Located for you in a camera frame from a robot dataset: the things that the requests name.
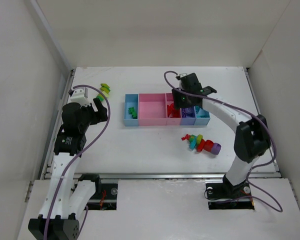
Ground green lego brick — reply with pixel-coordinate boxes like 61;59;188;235
128;107;138;119

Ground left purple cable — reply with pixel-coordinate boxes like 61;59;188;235
42;85;111;240

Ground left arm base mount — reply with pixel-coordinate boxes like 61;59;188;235
87;183;118;211

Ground left light blue bin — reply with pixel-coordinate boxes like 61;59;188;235
123;94;139;127

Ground purple blue bin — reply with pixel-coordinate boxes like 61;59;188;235
180;114;196;126

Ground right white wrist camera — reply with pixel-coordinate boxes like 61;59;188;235
175;73;188;81

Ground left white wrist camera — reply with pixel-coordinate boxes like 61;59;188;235
69;87;89;105

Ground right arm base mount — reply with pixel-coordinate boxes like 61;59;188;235
204;182;255;210

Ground multicolour lego chain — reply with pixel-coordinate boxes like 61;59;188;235
187;133;221;156

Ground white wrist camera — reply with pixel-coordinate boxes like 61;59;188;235
69;87;89;105
175;73;188;81

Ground aluminium rail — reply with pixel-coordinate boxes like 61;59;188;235
39;171;282;180

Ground red legos in bin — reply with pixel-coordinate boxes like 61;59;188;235
167;103;181;118

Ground large pink bin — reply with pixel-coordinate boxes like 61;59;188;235
138;93;167;127

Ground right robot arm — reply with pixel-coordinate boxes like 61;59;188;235
171;73;271;193

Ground purple legos in bin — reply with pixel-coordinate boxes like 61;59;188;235
181;107;195;118

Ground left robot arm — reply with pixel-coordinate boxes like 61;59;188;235
28;97;109;240

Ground teal legos in bin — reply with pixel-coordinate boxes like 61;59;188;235
195;106;207;118

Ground green yellow red lego stack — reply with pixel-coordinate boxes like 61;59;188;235
97;83;111;102

